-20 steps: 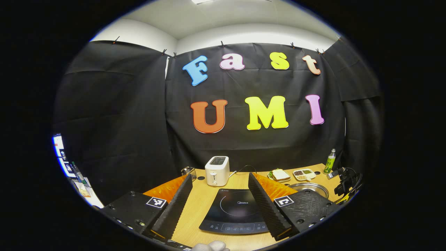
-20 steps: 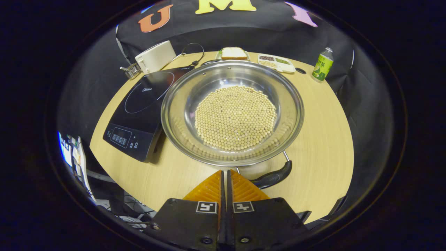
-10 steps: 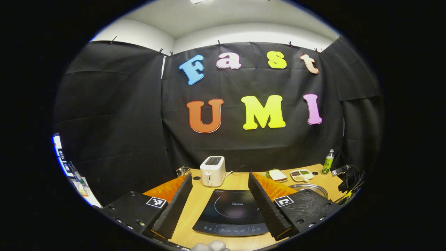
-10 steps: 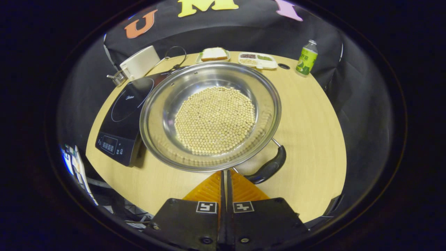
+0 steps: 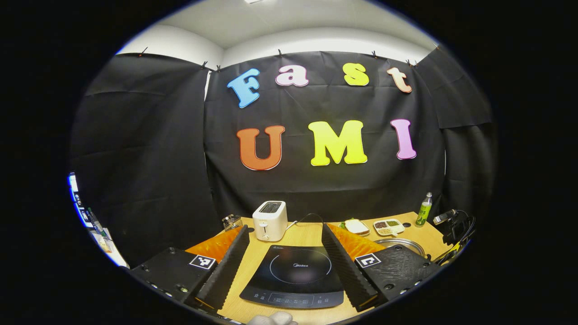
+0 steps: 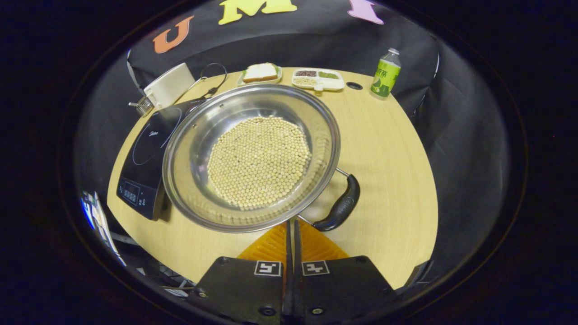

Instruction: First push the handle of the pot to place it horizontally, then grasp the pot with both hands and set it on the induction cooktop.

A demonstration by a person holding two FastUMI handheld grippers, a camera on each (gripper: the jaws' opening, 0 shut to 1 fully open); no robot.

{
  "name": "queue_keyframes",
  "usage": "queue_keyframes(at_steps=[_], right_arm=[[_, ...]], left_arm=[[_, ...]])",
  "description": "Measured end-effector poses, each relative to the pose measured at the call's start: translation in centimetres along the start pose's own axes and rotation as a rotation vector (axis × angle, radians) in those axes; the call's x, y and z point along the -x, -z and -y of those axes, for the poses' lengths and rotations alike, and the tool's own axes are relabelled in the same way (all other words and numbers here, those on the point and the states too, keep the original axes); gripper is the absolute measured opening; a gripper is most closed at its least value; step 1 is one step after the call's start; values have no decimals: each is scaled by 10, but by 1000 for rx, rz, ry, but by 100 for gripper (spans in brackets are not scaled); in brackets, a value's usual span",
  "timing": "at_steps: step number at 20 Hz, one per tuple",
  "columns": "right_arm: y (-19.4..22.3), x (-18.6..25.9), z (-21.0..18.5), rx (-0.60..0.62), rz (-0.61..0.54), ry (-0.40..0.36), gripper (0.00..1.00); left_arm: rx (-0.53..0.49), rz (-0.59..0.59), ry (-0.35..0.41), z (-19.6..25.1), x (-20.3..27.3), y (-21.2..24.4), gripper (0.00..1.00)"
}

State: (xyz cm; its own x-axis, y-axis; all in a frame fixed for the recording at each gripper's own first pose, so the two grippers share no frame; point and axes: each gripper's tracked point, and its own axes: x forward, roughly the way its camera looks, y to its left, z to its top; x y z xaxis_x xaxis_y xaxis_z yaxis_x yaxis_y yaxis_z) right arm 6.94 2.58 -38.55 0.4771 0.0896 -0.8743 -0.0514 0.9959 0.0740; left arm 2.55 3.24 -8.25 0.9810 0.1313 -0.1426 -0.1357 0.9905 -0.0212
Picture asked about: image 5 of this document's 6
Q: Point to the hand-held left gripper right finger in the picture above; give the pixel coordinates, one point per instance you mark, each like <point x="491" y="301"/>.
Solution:
<point x="345" y="271"/>

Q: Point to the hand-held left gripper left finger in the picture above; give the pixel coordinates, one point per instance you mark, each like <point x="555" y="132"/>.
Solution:
<point x="226" y="275"/>

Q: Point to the stainless steel pot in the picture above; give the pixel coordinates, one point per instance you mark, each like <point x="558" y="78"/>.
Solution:
<point x="406" y="246"/>

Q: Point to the black induction cooktop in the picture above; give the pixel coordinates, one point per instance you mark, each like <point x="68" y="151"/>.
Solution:
<point x="293" y="284"/>

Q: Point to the green label drink bottle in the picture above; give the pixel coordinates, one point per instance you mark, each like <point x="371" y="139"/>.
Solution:
<point x="423" y="212"/>

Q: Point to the pale green sandwich tray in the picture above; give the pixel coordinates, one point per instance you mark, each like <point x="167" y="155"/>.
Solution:
<point x="365" y="234"/>

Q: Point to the white bread sandwich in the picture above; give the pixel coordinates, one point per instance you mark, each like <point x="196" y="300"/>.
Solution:
<point x="356" y="226"/>

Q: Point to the small heap of soybeans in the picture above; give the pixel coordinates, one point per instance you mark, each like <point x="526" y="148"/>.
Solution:
<point x="384" y="231"/>

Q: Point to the white divided plate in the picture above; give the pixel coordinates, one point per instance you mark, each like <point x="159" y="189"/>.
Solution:
<point x="397" y="229"/>

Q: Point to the white toaster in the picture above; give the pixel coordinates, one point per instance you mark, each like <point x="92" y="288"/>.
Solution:
<point x="270" y="223"/>

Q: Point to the black backdrop cloth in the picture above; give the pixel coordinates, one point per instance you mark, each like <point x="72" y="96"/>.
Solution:
<point x="316" y="189"/>

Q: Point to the lit computer screen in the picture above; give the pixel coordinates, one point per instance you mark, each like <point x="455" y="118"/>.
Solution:
<point x="76" y="198"/>

